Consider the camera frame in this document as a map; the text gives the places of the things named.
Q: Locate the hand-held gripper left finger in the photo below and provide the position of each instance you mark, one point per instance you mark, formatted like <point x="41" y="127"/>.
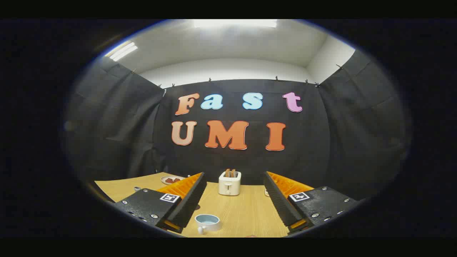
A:
<point x="189" y="203"/>

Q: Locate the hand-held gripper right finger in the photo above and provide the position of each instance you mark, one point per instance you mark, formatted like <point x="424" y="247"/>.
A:
<point x="280" y="203"/>

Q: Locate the white cup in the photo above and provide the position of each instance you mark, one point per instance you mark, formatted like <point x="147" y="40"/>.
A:
<point x="210" y="223"/>

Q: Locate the white round plate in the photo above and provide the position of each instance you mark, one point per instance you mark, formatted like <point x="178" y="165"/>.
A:
<point x="167" y="182"/>

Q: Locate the wooden table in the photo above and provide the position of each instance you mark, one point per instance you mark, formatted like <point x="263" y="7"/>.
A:
<point x="246" y="210"/>

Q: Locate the white toaster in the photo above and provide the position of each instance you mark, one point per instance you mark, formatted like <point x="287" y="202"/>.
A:
<point x="229" y="186"/>

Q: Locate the black backdrop cloth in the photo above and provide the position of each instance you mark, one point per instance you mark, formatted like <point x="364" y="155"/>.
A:
<point x="321" y="142"/>

